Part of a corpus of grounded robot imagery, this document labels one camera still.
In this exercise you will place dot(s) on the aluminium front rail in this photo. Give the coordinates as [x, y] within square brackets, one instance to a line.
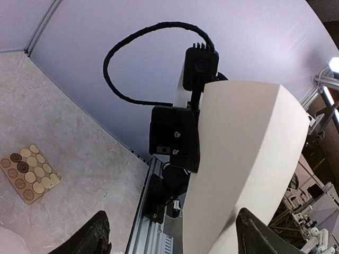
[153, 229]

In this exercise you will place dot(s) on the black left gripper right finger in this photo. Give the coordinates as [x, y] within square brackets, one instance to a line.
[254, 237]

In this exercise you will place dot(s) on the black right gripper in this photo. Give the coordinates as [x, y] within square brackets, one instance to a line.
[173, 132]

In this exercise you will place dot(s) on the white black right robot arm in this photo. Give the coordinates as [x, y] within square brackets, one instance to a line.
[174, 181]

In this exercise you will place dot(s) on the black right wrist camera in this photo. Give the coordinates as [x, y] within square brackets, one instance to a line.
[200, 66]

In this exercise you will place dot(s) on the aluminium frame post left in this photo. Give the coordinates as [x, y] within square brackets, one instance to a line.
[36, 35]

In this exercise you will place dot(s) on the brown round sticker sheet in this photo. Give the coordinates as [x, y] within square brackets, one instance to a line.
[30, 173]

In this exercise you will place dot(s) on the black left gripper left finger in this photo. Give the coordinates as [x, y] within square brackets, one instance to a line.
[92, 237]

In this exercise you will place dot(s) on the aluminium frame post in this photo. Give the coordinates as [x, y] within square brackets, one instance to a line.
[324, 80]
[36, 35]

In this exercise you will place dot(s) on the aluminium frame post right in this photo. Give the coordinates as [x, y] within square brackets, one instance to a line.
[324, 80]

